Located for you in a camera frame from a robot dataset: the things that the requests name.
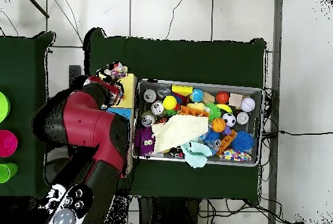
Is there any blue spiky ball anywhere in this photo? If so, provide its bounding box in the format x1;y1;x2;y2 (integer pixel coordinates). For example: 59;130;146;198
230;130;254;153

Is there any small orange basketball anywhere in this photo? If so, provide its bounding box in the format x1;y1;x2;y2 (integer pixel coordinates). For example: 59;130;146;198
211;117;227;133

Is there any colourful wrapper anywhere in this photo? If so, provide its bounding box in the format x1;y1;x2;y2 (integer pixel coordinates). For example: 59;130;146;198
105;61;129;79

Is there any small soccer ball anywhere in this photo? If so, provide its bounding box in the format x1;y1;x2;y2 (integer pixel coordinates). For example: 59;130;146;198
221;112;237;128

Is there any green spiky ball with eyes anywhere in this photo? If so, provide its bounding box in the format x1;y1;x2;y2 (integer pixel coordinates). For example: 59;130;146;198
205;102;222;121

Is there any yellow smooth ball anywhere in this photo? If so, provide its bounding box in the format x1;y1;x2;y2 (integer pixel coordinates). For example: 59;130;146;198
162;95;178;111

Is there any pink plastic cup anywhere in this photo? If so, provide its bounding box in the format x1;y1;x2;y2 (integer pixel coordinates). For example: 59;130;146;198
0;129;19;158

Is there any shallow wire mesh bin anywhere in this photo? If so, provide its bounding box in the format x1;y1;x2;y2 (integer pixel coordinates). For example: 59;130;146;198
132;78;264;167

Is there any grey stand foot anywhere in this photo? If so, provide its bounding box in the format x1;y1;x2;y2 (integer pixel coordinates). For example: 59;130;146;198
43;157;72;183

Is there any cream knitted cloth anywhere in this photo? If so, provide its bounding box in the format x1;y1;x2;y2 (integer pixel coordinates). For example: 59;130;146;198
151;114;209;154

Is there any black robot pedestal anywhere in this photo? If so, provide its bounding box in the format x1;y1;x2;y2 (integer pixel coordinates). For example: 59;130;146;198
137;197;200;224

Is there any orange red ball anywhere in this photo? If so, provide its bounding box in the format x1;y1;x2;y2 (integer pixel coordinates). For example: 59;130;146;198
215;91;230;105

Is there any neon green plastic cup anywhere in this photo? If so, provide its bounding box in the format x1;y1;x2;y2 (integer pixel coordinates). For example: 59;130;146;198
0;162;20;184
0;91;11;124

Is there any black pole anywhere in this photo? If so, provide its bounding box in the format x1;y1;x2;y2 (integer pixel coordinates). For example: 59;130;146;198
21;0;50;19

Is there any wooden box with three holes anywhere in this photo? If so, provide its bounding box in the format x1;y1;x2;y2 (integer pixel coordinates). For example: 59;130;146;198
96;71;138;175

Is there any dark green table cloth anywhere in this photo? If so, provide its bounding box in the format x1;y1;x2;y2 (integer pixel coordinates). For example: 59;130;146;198
0;31;59;199
81;27;267;205

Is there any small white baseball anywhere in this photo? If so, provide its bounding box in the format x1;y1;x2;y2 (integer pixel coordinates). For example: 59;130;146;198
240;96;256;113

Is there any black floor cable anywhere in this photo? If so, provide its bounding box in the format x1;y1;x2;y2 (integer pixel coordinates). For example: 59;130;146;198
261;130;333;137

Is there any purple spiky ball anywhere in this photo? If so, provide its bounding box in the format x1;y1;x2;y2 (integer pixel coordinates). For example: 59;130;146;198
133;126;156;156

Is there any black upright panel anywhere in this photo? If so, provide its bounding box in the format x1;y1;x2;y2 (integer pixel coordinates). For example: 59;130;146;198
68;64;82;81

